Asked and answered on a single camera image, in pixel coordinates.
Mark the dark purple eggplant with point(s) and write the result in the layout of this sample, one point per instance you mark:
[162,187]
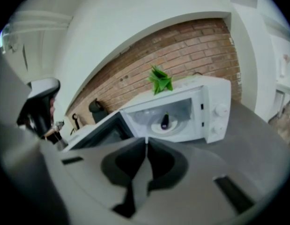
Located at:
[164,122]

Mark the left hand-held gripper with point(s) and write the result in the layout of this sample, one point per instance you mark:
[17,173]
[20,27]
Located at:
[41,88]

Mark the black office chair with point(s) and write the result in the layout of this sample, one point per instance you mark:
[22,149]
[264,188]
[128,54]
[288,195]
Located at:
[98,112]

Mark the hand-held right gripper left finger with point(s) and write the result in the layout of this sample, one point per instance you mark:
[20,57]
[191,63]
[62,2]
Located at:
[109,170]

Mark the white round plate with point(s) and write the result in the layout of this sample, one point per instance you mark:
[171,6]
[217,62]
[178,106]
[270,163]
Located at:
[174,126]

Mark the green leafy plant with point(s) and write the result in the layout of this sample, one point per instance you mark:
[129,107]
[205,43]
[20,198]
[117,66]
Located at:
[160,81]

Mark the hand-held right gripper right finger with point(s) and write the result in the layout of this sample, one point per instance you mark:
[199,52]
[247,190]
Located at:
[180,170]

